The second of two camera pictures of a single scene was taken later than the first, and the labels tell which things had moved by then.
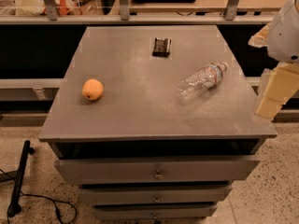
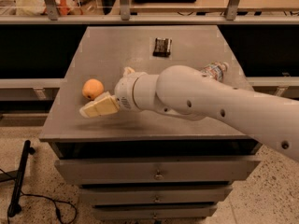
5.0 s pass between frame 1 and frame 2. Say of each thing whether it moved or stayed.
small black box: stayed
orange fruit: stayed
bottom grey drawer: stayed
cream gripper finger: moved
